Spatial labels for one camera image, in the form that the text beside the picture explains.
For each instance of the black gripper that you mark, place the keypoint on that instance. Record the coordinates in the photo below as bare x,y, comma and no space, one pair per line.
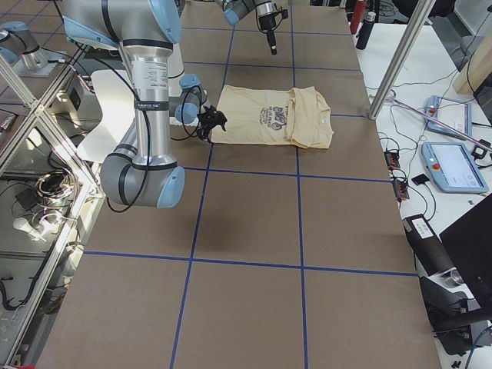
207,120
266,24

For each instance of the beige long-sleeve printed shirt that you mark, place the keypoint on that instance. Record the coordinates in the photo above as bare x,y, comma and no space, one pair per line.
299,116

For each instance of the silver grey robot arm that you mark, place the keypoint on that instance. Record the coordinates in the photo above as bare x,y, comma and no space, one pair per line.
236,10
141,171

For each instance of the black water bottle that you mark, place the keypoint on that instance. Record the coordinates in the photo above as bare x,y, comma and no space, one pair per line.
365,31

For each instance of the red cylinder bottle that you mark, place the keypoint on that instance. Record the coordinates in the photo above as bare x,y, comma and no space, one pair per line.
357,15

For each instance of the white plastic chair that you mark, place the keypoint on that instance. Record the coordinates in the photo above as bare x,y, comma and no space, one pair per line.
117,108

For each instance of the far blue teach pendant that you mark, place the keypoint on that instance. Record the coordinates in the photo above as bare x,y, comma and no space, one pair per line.
453,113

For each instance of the blue teach pendant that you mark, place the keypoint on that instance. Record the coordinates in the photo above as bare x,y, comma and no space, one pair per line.
453,113
452,168

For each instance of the near blue teach pendant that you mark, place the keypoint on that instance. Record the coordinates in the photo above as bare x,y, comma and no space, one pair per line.
452,168

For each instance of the black cylinder tumbler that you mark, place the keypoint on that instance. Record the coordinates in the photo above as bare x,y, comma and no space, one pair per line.
429,250

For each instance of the black monitor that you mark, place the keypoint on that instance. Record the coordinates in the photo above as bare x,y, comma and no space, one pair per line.
468,243

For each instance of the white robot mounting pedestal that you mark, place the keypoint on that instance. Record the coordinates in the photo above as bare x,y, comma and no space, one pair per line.
176,67

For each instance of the aluminium frame post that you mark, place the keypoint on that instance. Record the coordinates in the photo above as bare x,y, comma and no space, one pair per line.
409,37

